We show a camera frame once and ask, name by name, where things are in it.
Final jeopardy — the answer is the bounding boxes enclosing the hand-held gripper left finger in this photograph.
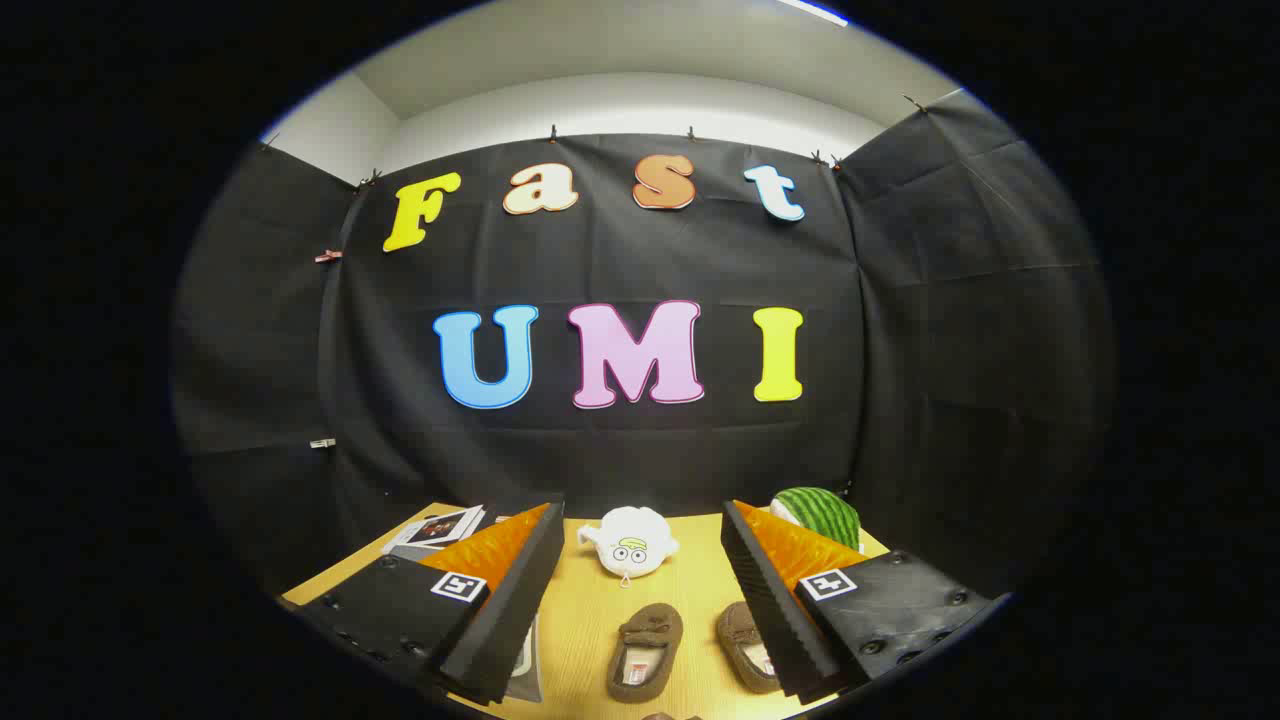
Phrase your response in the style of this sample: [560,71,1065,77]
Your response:
[295,497,567,707]

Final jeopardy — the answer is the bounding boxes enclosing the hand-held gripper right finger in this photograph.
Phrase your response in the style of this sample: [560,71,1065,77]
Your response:
[720,498,1011,706]

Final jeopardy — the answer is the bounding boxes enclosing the brown fuzzy slipper shoe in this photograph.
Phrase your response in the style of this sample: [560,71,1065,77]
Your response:
[607,603,685,703]
[716,601,783,694]

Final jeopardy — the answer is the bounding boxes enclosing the cream fabric storage box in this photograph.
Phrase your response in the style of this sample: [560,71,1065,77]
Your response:
[505,612,544,703]

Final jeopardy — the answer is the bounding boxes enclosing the watermelon slice plush toy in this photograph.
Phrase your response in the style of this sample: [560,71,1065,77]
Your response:
[770,487,863,553]

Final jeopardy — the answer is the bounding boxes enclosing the white portrait cover book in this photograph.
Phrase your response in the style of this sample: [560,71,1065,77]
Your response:
[383,504,498,561]

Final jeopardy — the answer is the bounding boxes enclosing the white plush toy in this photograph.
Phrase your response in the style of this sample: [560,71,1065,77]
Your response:
[577,506,681,586]

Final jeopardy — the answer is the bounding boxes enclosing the black backdrop cloth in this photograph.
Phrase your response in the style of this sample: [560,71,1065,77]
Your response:
[172,88,1116,601]

